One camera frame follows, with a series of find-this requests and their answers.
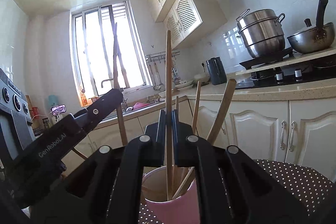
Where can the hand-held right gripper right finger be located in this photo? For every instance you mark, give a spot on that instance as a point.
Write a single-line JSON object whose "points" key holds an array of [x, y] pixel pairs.
{"points": [[176, 134]]}

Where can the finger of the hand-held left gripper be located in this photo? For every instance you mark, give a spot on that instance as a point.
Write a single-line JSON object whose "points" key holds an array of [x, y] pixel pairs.
{"points": [[105, 106]]}

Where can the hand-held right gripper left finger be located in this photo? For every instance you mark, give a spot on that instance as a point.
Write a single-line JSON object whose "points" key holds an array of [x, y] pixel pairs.
{"points": [[162, 134]]}

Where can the pink cup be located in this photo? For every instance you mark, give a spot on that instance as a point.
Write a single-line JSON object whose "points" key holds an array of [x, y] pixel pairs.
{"points": [[170, 211]]}

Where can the orange bottle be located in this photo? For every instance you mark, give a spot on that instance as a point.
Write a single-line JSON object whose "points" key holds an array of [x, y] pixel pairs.
{"points": [[84, 100]]}

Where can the metal faucet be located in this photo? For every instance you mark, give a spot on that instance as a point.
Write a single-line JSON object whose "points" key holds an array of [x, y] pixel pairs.
{"points": [[105, 81]]}

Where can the steel sink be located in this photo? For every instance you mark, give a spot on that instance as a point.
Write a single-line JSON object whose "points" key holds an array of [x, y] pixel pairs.
{"points": [[147, 108]]}

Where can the pink basin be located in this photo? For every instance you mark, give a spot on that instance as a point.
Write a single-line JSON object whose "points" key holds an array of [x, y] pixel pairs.
{"points": [[140, 106]]}

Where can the black countertop oven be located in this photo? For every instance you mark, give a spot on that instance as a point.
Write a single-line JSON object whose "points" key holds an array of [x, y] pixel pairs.
{"points": [[10, 129]]}

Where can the phone on stand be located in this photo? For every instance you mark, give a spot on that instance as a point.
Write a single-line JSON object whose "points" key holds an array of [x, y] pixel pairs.
{"points": [[59, 109]]}

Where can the white bowl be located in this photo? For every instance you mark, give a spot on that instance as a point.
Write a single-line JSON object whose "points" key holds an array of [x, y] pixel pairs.
{"points": [[183, 85], [201, 79]]}

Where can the teal bottle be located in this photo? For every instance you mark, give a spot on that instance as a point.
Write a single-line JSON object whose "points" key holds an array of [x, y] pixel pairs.
{"points": [[53, 100]]}

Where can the kitchen window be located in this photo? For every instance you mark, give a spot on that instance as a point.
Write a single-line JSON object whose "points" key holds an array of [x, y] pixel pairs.
{"points": [[97, 50]]}

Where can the dark electric kettle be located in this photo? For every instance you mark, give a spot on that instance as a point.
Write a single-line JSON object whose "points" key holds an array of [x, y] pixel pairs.
{"points": [[216, 71]]}

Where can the cream base cabinet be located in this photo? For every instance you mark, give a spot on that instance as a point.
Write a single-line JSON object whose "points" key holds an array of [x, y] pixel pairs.
{"points": [[262, 129]]}

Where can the black induction cooker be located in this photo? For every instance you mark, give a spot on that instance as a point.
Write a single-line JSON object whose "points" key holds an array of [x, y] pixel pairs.
{"points": [[262, 60]]}

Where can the stainless steel steamer pot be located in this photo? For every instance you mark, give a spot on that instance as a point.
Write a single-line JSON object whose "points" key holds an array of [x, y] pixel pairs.
{"points": [[262, 35]]}

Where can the white board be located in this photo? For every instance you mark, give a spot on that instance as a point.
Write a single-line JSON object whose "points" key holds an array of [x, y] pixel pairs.
{"points": [[302, 58]]}

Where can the black glass gas stove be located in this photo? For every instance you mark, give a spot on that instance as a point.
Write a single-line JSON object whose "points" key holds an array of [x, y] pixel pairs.
{"points": [[315, 74]]}

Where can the pan lid with dark knob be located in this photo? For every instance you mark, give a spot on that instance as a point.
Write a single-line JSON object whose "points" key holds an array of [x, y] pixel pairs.
{"points": [[308, 23]]}

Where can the wall utensil rack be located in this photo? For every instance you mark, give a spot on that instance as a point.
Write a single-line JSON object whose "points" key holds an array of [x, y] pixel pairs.
{"points": [[157, 57]]}

